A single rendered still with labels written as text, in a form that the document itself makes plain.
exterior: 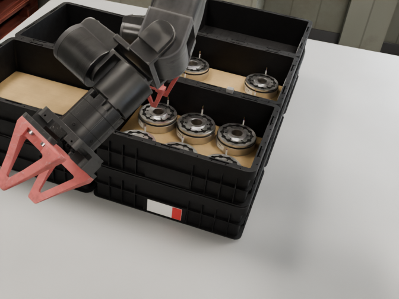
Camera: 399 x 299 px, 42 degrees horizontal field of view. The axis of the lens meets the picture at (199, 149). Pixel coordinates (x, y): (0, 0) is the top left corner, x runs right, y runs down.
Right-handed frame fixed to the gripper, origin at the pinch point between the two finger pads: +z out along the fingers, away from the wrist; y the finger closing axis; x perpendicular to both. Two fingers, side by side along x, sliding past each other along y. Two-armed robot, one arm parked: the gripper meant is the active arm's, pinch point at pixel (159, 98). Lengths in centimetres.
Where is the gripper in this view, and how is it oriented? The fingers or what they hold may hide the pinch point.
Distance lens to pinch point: 135.0
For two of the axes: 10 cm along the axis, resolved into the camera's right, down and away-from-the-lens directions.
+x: 9.1, 3.1, -2.8
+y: -4.1, 5.2, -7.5
